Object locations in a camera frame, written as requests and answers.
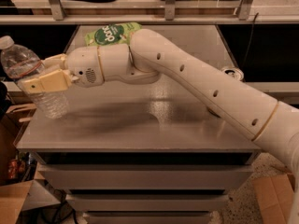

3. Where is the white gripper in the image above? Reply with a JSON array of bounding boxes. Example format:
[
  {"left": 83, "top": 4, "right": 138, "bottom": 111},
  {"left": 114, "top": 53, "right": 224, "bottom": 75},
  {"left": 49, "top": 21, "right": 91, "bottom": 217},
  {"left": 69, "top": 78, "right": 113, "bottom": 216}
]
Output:
[{"left": 21, "top": 47, "right": 104, "bottom": 94}]

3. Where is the clear plastic water bottle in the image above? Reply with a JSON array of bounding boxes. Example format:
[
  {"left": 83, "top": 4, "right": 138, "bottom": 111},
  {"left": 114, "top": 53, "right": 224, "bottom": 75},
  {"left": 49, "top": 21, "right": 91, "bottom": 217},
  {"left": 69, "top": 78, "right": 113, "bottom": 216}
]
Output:
[{"left": 0, "top": 35, "right": 68, "bottom": 119}]

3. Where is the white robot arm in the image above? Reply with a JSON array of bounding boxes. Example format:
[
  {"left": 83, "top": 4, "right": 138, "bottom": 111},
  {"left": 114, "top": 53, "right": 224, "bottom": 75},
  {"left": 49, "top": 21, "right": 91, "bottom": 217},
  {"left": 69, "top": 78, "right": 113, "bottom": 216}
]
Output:
[{"left": 19, "top": 29, "right": 298, "bottom": 224}]

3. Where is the green snack bag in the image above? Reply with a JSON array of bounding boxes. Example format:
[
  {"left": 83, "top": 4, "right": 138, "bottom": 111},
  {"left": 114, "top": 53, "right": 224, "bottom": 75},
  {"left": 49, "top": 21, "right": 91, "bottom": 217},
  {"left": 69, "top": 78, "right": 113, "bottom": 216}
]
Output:
[{"left": 84, "top": 22, "right": 142, "bottom": 46}]

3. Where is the grey drawer cabinet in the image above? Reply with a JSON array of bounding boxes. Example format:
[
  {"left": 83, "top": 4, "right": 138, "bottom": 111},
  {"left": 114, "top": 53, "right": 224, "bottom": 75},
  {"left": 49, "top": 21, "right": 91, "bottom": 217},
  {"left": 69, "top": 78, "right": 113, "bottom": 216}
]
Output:
[{"left": 13, "top": 24, "right": 275, "bottom": 224}]

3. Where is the cardboard box left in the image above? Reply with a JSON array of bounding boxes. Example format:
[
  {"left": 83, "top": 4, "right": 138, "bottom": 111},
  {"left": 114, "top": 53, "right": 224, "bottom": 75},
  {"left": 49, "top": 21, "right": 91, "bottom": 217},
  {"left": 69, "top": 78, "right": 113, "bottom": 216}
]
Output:
[{"left": 0, "top": 181, "right": 32, "bottom": 224}]

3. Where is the cardboard box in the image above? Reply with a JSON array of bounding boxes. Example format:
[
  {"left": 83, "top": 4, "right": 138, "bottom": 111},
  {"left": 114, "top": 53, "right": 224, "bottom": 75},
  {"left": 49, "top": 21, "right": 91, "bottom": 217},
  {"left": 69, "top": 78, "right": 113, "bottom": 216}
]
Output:
[
  {"left": 252, "top": 174, "right": 294, "bottom": 224},
  {"left": 0, "top": 181, "right": 32, "bottom": 224}
]

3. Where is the gold LaCroix soda can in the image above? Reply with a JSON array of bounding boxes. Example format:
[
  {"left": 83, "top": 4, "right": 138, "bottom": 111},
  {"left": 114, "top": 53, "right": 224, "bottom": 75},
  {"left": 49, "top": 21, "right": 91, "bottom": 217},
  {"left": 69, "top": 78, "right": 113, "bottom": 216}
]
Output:
[{"left": 221, "top": 66, "right": 244, "bottom": 81}]

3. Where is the metal shelf rack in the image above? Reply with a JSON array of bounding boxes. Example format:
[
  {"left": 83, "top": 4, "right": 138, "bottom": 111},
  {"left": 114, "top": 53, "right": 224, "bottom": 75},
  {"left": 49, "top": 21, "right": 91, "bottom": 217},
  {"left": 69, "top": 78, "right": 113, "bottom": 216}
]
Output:
[{"left": 1, "top": 0, "right": 299, "bottom": 24}]

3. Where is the cardboard box right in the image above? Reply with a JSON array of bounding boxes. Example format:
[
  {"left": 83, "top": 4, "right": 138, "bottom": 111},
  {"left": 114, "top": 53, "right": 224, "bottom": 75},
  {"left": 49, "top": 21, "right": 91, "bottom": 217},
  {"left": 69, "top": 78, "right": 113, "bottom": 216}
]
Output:
[{"left": 252, "top": 174, "right": 294, "bottom": 224}]

